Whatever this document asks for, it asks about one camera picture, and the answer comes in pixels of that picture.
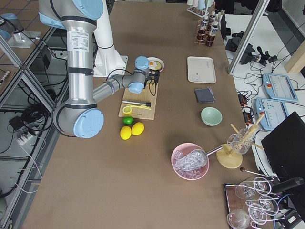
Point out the bamboo cutting board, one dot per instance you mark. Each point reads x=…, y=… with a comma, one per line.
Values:
x=148, y=94

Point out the yellow plastic knife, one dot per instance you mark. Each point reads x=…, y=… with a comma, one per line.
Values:
x=140, y=106

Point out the clear glass mug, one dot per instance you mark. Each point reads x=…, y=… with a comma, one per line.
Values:
x=241, y=141

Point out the tea bottle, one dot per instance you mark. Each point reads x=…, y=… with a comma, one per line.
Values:
x=203, y=26
x=212, y=34
x=212, y=18

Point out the black monitor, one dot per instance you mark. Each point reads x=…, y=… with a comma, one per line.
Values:
x=285, y=147

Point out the pink bowl with ice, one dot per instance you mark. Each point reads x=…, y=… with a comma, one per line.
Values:
x=181, y=151

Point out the yellow lemon far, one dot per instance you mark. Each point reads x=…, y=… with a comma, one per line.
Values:
x=138, y=128

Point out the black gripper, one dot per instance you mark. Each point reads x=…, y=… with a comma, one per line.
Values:
x=155, y=77

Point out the yellow lemon near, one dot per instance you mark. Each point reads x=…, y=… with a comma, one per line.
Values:
x=125, y=132

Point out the grey folded cloth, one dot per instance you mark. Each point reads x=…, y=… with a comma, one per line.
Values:
x=204, y=95

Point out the cream rectangular tray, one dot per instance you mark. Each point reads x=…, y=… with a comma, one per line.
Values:
x=200, y=70

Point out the metal ice scoop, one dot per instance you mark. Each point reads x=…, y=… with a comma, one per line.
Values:
x=194, y=160

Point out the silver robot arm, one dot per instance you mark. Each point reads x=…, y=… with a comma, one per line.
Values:
x=12, y=31
x=93, y=64

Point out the yellow lemon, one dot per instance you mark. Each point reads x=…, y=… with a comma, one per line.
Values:
x=138, y=128
x=125, y=132

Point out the halved lemon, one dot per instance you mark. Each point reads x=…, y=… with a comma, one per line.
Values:
x=127, y=110

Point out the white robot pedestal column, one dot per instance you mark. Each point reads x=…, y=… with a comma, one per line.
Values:
x=107, y=59

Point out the aluminium frame post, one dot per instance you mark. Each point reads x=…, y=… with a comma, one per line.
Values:
x=257, y=14

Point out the toast slice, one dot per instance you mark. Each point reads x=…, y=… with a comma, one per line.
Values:
x=157, y=67

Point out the white cup rack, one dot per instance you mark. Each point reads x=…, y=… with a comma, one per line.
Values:
x=199, y=8

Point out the fried egg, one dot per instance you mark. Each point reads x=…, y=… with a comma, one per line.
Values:
x=152, y=64

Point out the green lime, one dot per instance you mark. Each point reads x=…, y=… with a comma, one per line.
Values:
x=128, y=120

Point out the blue teach pendant near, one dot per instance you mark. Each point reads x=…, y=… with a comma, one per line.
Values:
x=275, y=112

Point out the white round plate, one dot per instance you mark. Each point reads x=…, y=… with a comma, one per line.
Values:
x=159, y=61

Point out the blue teach pendant far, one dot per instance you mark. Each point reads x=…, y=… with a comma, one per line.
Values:
x=279, y=87

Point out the copper wire bottle rack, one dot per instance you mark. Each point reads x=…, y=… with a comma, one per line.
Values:
x=209, y=26

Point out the wooden mug tree stand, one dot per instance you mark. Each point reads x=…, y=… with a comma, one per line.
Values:
x=229, y=159

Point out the green ceramic bowl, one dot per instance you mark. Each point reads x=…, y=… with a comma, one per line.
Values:
x=211, y=116

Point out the wine glass rack tray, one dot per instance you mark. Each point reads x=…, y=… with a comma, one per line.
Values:
x=251, y=203

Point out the blue teach pendant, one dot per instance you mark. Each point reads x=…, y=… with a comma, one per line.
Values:
x=279, y=87
x=275, y=112

